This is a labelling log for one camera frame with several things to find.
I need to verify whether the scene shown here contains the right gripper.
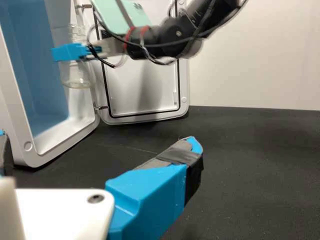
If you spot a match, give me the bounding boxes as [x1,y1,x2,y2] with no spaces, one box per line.
[50,36,129,62]

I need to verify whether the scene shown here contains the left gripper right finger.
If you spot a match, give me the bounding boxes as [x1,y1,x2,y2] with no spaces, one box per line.
[104,135,204,240]

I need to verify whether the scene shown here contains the incubator door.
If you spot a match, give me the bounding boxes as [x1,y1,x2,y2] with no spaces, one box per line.
[84,0,190,126]

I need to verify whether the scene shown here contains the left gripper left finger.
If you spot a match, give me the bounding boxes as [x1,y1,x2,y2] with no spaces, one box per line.
[0,129,13,177]

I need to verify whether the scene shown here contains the right wrist camera phone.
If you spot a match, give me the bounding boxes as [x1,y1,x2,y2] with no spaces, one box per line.
[89,0,154,36]

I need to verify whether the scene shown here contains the clear flask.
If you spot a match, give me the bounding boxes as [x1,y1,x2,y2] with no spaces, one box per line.
[59,23,95,90]

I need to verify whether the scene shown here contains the white incubator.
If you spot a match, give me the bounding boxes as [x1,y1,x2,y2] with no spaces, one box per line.
[0,0,101,169]

